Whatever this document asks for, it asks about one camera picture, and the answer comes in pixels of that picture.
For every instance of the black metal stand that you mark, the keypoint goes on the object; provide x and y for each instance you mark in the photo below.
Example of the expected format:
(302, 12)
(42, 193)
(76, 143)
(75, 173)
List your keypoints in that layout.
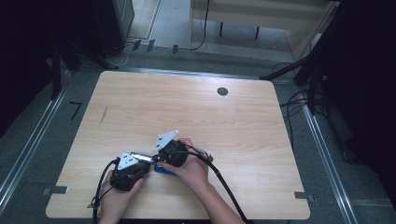
(56, 71)
(311, 67)

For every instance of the black cabinet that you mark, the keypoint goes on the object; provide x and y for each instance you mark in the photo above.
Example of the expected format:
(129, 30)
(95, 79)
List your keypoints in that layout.
(110, 25)

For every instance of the metal floor rail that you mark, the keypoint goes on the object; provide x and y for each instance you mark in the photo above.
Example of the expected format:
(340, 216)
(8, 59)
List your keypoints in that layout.
(34, 140)
(330, 165)

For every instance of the person's right hand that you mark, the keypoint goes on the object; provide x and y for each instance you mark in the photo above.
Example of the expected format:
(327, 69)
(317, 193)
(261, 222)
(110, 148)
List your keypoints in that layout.
(191, 172)

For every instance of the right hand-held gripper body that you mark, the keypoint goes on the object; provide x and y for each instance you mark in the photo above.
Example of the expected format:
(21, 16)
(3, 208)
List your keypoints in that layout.
(172, 155)

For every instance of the round black table grommet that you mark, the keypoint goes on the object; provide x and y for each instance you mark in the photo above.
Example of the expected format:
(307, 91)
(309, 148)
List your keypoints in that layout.
(222, 91)

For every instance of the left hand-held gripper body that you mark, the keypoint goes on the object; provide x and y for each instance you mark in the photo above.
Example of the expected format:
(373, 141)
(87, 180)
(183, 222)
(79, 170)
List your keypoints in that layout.
(127, 179)

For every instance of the grey table bracket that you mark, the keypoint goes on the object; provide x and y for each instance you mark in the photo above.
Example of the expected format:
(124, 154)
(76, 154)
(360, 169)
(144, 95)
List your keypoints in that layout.
(57, 189)
(303, 195)

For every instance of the person's left hand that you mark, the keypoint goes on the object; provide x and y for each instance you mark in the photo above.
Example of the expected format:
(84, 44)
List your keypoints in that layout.
(116, 200)

